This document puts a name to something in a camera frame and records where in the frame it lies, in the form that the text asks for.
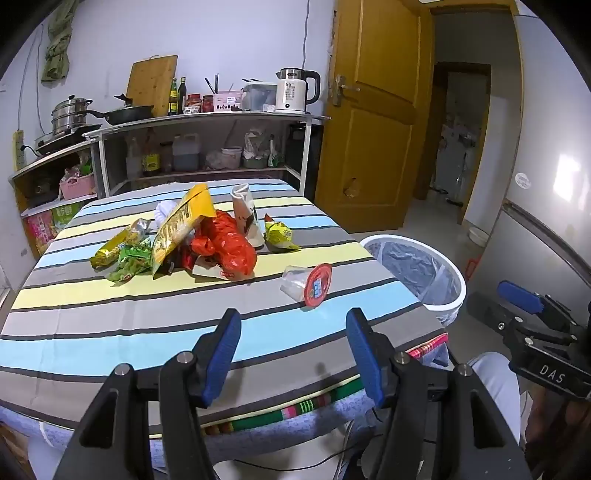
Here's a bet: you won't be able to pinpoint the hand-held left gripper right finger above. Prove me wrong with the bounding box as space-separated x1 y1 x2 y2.
345 307 532 480

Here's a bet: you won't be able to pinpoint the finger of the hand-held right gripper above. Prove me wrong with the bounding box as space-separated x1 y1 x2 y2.
465 292 525 340
497 280 583 335

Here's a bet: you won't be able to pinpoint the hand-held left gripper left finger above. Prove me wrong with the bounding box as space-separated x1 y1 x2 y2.
53 308 242 480

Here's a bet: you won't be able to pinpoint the white trash bin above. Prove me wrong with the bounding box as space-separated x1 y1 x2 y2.
359 233 467 325

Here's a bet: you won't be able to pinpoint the clear plastic cup red lid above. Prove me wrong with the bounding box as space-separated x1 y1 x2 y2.
280 263 333 308

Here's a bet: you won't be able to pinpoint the red plastic bag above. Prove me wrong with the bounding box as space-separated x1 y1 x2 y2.
180 211 258 280

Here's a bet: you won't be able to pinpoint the yellow-green small snack packet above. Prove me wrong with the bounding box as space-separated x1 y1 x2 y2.
263 213 302 254

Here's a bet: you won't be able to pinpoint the yellow snack bag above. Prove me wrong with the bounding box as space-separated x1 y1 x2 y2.
150 183 217 280

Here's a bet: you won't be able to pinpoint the gold-green snack packet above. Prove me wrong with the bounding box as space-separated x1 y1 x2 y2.
89 218 153 271

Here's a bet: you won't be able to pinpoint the white paper cup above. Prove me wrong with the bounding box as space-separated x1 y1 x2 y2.
230 183 266 250

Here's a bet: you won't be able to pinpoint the person's leg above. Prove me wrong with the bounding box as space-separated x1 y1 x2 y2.
459 352 529 455

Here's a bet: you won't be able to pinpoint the colourful woven cloth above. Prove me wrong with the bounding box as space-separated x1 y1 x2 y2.
201 333 450 437

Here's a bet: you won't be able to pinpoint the striped tablecloth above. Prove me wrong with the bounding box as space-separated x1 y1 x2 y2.
0 178 446 428

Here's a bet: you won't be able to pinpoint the green snack packet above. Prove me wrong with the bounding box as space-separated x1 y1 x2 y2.
106 242 154 284

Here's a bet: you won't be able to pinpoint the grey refrigerator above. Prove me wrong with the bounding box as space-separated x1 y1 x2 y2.
465 0 591 319

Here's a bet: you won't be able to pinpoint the white foam fruit net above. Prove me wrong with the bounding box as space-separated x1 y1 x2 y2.
154 200 180 230

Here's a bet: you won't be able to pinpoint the yellow label bottle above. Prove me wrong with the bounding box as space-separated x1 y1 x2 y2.
141 138 161 177

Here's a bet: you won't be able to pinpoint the crumpled plastic bags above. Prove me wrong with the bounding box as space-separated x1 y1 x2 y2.
243 130 286 169

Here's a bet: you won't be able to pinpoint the clear plastic bottle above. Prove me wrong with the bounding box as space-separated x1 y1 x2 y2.
125 137 142 181

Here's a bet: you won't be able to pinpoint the colourful snack packages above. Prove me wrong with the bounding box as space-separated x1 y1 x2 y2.
24 202 86 252

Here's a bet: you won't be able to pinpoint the pink plastic basket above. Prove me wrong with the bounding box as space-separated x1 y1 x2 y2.
58 174 97 200

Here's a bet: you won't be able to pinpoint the wooden door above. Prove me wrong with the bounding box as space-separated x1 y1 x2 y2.
314 0 435 234

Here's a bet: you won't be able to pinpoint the white metal shelf unit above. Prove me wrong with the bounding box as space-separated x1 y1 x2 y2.
84 111 331 200

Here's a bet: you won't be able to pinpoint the pink utensil box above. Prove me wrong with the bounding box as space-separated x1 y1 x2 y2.
213 89 243 113

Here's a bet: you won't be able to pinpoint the black frying pan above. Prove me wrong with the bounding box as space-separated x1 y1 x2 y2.
84 104 155 127

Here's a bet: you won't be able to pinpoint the clear storage container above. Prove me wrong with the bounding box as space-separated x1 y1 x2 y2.
242 82 278 112

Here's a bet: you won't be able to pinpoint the wooden side shelf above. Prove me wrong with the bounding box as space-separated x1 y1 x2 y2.
8 138 100 260

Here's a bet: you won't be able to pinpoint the black induction cooker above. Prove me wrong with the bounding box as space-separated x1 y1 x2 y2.
34 123 103 156

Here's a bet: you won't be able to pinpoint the white electric kettle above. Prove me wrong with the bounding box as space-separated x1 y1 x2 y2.
274 67 321 114

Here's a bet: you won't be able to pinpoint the wooden cutting board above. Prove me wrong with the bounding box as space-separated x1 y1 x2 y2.
126 55 179 117

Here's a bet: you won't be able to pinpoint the steel steamer pot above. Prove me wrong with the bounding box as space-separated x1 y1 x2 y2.
50 95 94 136

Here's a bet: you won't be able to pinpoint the green hanging cloth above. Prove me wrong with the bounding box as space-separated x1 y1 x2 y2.
41 0 75 85

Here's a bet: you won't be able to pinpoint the metal door handle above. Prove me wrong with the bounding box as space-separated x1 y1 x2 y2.
332 75 361 108

